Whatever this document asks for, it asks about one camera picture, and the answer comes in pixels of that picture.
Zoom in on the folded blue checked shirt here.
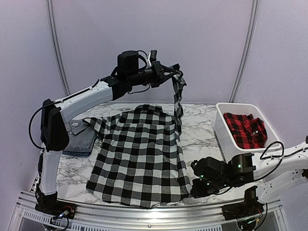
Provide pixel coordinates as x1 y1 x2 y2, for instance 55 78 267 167
62 150 91 157

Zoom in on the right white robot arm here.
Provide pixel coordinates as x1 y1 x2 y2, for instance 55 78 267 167
191 141 308 216

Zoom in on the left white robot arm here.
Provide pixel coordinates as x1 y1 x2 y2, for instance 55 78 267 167
36 50 182 214

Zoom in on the right wall metal profile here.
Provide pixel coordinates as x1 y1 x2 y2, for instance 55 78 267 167
229 0 259 103

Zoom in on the red black plaid shirt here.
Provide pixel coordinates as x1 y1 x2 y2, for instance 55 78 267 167
223 113 268 149

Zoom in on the left wall metal profile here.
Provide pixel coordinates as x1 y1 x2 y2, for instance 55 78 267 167
46 0 71 96

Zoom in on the black white plaid shirt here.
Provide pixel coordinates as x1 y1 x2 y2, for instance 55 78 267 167
84 72 192 208

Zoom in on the white plastic bin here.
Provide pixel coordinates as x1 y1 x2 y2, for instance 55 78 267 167
213 103 280 162

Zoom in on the wall metal profile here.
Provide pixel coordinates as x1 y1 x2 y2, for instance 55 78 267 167
46 0 71 96
229 0 259 103

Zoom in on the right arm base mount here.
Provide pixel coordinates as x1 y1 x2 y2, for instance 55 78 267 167
222 202 264 220

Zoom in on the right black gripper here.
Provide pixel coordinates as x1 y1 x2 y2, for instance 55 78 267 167
191 179 229 199

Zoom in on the folded grey shirt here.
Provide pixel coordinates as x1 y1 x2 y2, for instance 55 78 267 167
64 120 97 152

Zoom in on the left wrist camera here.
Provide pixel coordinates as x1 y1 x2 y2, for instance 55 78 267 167
146 50 157 68

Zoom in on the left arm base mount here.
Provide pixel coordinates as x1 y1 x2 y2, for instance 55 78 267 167
35 201 77 219

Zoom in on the aluminium front rail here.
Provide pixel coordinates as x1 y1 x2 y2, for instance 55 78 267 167
14 190 283 231

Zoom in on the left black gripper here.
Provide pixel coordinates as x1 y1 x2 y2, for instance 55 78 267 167
128 60 177 87

